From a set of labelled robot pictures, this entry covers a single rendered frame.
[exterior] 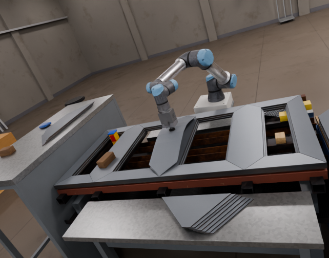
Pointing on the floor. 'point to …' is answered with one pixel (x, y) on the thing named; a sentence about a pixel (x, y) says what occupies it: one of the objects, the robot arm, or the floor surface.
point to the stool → (75, 100)
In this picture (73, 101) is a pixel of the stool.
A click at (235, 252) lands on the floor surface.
